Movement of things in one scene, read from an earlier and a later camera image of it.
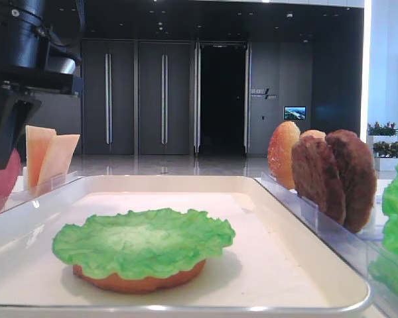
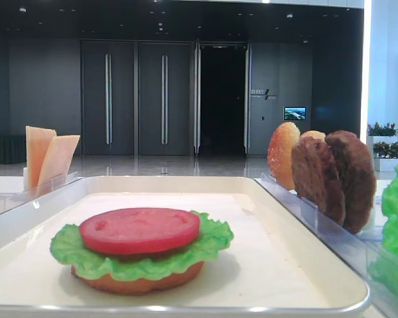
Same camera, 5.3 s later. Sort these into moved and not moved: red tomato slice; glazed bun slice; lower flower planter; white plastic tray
Moved: red tomato slice
Not moved: glazed bun slice; white plastic tray; lower flower planter
